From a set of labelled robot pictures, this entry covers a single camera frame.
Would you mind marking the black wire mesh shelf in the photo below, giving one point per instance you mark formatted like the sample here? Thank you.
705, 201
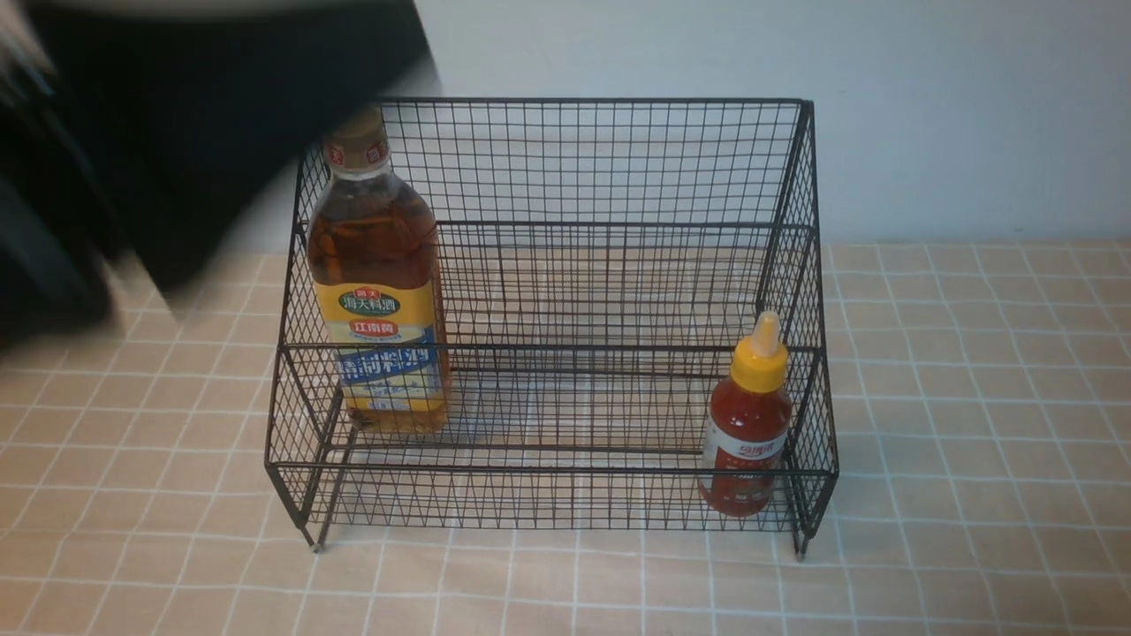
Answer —
600, 259

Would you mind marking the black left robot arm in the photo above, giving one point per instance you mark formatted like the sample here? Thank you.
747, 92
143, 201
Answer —
143, 129

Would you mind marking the beige checkered tablecloth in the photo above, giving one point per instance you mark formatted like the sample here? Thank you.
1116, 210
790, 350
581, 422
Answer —
980, 396

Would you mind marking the large cooking wine bottle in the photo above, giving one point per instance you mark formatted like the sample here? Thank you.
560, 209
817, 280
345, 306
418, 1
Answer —
372, 252

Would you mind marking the small red sauce bottle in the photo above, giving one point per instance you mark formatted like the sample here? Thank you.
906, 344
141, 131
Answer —
744, 436

